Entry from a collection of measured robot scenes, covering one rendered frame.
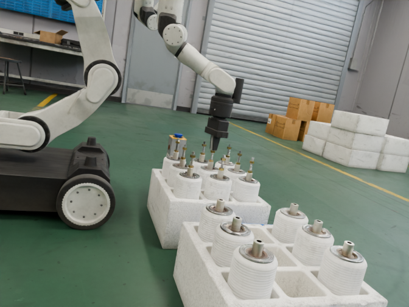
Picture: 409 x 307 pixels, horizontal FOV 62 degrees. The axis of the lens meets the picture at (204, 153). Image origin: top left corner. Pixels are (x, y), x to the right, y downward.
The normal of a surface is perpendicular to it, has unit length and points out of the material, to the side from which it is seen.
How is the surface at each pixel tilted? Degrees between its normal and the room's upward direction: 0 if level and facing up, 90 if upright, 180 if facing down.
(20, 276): 0
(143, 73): 90
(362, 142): 90
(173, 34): 100
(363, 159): 90
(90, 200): 90
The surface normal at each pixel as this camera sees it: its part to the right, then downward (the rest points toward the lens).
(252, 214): 0.30, 0.24
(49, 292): 0.17, -0.97
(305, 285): -0.94, -0.10
